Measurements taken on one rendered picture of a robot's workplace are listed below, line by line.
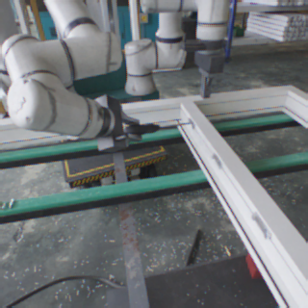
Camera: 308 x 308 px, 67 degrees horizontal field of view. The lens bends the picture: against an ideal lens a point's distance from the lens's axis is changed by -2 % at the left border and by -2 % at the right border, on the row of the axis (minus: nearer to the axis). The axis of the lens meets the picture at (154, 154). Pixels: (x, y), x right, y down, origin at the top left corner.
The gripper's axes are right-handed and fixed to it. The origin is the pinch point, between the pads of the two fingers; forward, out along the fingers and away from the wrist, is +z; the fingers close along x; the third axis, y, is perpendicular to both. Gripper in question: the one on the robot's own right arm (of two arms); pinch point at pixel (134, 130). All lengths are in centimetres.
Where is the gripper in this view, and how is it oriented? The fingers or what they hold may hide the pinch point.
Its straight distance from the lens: 68.2
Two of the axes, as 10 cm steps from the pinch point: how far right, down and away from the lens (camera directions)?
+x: -1.7, -9.7, 1.6
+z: 4.9, 0.5, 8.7
